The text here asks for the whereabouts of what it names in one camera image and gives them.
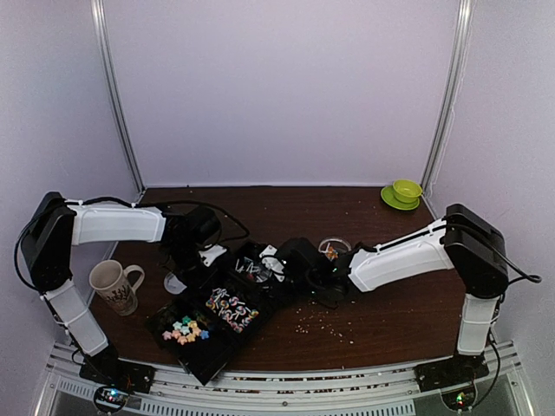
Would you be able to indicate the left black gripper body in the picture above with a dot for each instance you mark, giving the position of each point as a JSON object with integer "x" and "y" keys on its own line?
{"x": 187, "y": 270}

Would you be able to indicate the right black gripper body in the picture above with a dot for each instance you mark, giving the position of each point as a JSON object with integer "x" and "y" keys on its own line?
{"x": 281, "y": 297}

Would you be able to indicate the clear plastic cup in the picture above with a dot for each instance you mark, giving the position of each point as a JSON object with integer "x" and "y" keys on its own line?
{"x": 333, "y": 247}

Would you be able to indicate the black three-compartment candy tray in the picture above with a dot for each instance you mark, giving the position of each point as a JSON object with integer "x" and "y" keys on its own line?
{"x": 205, "y": 328}

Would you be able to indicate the metal scoop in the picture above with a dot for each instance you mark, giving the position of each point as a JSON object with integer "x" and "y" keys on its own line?
{"x": 257, "y": 272}

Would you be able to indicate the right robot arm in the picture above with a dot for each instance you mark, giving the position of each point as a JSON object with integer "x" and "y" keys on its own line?
{"x": 460, "y": 241}

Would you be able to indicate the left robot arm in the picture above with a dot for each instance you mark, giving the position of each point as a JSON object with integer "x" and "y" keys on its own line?
{"x": 59, "y": 224}

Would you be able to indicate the clear plastic lid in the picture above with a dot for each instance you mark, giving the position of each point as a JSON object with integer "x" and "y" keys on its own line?
{"x": 173, "y": 285}

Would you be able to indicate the cream floral mug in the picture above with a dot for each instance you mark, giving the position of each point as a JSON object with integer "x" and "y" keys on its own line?
{"x": 117, "y": 285}

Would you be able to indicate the green saucer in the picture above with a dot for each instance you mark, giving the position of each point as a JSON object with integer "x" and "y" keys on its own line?
{"x": 388, "y": 197}

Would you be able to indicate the green bowl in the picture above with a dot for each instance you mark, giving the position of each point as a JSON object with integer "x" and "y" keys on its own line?
{"x": 406, "y": 191}

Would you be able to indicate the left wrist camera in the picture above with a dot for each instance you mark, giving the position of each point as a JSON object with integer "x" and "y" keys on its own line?
{"x": 209, "y": 255}

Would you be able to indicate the front aluminium rail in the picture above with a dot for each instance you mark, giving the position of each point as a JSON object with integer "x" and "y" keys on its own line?
{"x": 388, "y": 390}

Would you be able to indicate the left aluminium frame post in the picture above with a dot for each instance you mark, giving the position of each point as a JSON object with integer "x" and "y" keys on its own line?
{"x": 101, "y": 31}

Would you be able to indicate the aluminium frame post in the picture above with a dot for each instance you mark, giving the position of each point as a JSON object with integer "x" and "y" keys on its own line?
{"x": 101, "y": 31}
{"x": 454, "y": 78}

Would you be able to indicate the right aluminium frame post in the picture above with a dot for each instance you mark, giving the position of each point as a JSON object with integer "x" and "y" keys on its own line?
{"x": 454, "y": 78}

